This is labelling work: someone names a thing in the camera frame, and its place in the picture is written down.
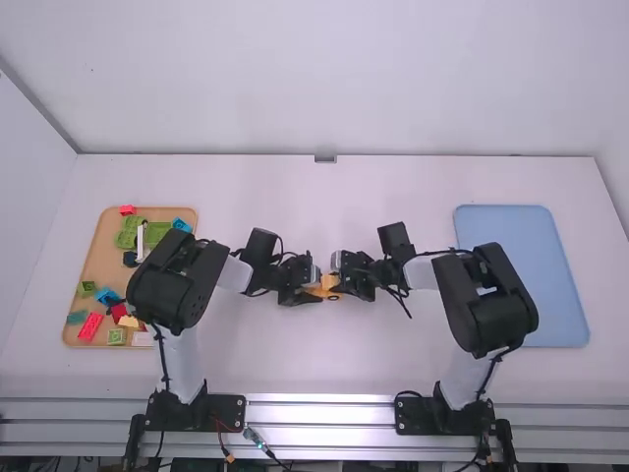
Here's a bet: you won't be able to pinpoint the black cable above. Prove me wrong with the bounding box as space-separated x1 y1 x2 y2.
385 279 415 321
412 247 476 261

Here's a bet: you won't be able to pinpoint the red and black wire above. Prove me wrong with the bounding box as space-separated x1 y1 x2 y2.
210 412 238 466

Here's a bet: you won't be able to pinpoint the yellow toy car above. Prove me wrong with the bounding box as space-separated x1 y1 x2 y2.
300 273 346 304

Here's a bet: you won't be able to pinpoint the red flat toy brick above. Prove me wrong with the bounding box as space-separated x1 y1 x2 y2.
77 312 105 341

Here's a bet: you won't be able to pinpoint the tan tray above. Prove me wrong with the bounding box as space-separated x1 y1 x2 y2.
61 206 199 349

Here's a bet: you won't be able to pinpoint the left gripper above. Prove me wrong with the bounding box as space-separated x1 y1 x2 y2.
276 251 321 309

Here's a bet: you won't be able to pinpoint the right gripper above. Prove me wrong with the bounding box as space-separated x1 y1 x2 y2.
338 250 377 303

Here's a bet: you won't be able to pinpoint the silver rails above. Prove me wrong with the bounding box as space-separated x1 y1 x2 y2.
0 392 629 463

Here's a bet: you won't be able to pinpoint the blue mat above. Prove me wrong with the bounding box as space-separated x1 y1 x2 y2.
451 204 591 349

